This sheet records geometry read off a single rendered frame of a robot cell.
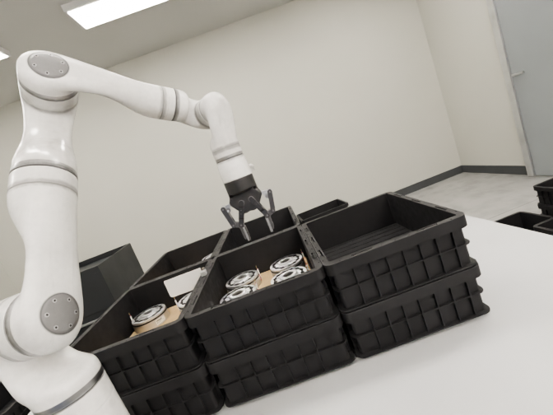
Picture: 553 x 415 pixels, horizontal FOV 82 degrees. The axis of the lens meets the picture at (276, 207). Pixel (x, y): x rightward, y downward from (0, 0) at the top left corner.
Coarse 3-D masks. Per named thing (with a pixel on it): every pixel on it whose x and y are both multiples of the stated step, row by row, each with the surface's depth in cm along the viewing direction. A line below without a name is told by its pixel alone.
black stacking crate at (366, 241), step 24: (336, 216) 101; (360, 216) 101; (384, 216) 101; (408, 216) 89; (432, 216) 75; (336, 240) 102; (360, 240) 98; (384, 240) 91; (432, 240) 64; (456, 240) 64; (384, 264) 64; (408, 264) 64; (432, 264) 65; (456, 264) 65; (336, 288) 66; (360, 288) 64; (384, 288) 65; (408, 288) 64
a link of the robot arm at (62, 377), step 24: (0, 312) 41; (0, 336) 40; (0, 360) 41; (24, 360) 42; (48, 360) 46; (72, 360) 47; (96, 360) 47; (24, 384) 42; (48, 384) 43; (72, 384) 43; (48, 408) 42
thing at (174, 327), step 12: (168, 276) 102; (132, 288) 102; (120, 300) 96; (192, 300) 73; (108, 312) 88; (96, 324) 82; (168, 324) 64; (180, 324) 64; (84, 336) 76; (132, 336) 65; (144, 336) 64; (156, 336) 64; (168, 336) 64; (108, 348) 64; (120, 348) 64; (132, 348) 64; (108, 360) 64
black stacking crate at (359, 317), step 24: (432, 288) 64; (456, 288) 66; (480, 288) 67; (360, 312) 65; (384, 312) 66; (408, 312) 66; (432, 312) 67; (456, 312) 67; (480, 312) 67; (360, 336) 66; (384, 336) 67; (408, 336) 67
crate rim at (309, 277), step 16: (304, 240) 85; (208, 272) 89; (304, 272) 64; (320, 272) 63; (272, 288) 63; (288, 288) 63; (192, 304) 70; (224, 304) 64; (240, 304) 63; (256, 304) 64; (192, 320) 64; (208, 320) 64
